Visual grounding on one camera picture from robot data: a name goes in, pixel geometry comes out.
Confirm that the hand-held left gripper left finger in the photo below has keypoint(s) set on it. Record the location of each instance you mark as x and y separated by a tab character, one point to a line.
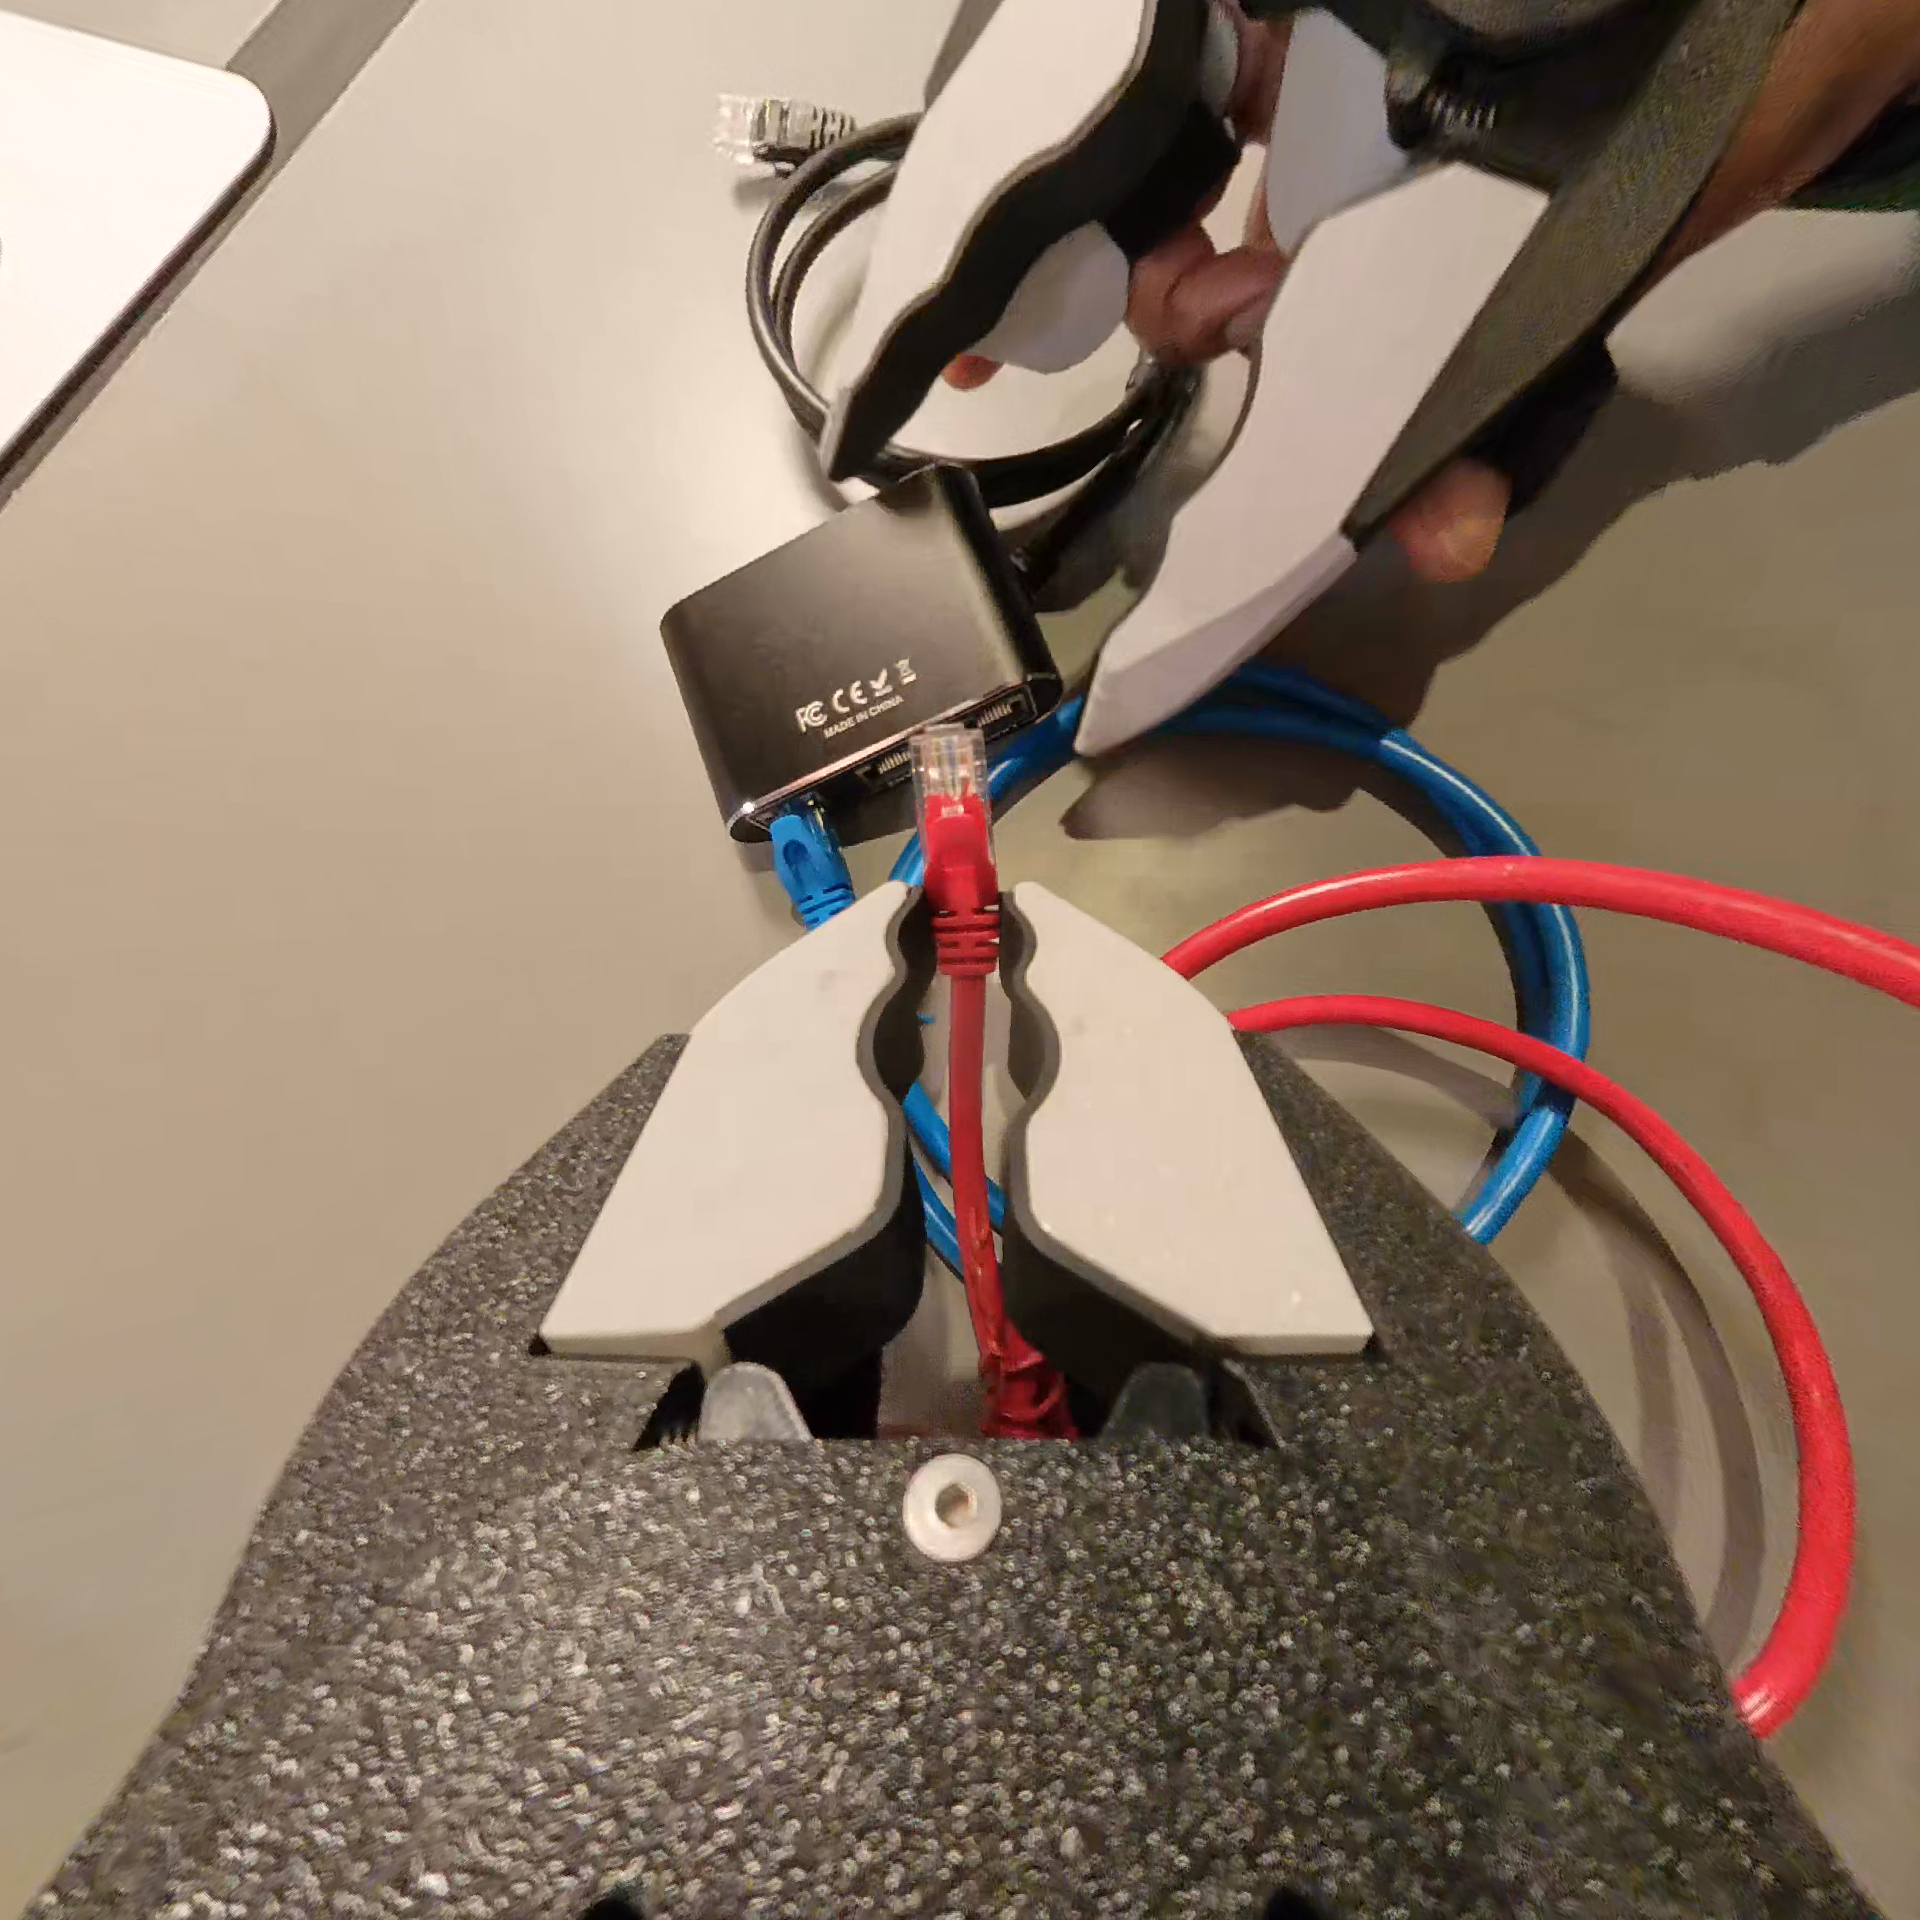
764	1155

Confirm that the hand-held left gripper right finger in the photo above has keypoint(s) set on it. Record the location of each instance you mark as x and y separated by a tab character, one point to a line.
1155	1170

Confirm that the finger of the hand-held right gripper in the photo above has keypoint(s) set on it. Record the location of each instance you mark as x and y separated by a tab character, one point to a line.
990	165
1349	374

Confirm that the black network switch box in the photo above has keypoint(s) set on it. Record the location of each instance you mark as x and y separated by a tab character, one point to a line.
839	616

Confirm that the person's right hand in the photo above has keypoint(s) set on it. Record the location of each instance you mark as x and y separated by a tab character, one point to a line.
1201	299

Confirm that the grey desk divider strip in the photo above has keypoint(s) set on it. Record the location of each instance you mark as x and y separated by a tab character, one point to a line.
324	22

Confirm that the white laptop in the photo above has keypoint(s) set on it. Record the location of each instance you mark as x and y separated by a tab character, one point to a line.
107	211

